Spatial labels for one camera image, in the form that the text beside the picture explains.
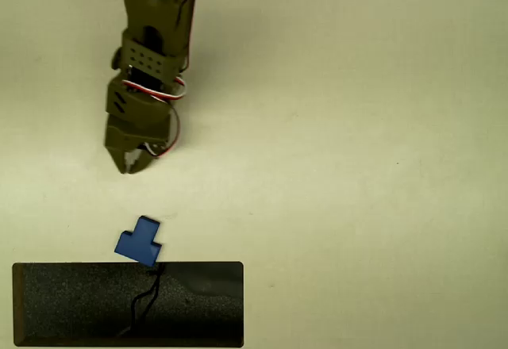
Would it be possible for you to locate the blue T block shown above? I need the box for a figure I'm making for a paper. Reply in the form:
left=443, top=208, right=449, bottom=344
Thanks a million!
left=114, top=216, right=164, bottom=267

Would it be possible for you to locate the red white black gripper cable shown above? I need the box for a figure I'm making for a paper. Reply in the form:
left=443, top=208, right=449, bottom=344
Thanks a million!
left=143, top=102, right=182, bottom=158

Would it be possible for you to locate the red white wrist servo cable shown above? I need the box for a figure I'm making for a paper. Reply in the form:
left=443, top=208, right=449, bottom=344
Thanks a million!
left=121, top=75, right=187, bottom=102

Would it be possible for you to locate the thin black cable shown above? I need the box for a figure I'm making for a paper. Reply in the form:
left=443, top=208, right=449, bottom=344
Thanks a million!
left=117, top=263, right=167, bottom=338

